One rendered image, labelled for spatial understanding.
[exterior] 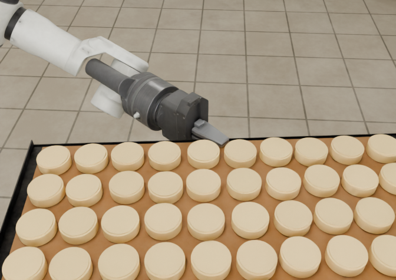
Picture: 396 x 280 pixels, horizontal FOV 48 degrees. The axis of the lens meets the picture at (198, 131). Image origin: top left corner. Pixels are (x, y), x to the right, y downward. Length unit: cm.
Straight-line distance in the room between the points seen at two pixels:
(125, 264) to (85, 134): 176
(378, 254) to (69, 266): 38
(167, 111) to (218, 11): 261
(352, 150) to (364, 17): 275
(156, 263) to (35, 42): 46
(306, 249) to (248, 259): 7
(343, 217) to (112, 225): 30
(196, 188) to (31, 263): 23
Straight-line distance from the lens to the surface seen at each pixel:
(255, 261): 57
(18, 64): 293
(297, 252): 58
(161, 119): 76
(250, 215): 60
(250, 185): 64
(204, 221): 59
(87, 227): 61
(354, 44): 309
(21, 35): 85
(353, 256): 60
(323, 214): 62
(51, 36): 85
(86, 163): 68
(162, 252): 57
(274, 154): 68
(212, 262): 56
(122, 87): 78
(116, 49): 83
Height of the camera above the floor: 150
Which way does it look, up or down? 42 degrees down
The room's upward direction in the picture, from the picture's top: straight up
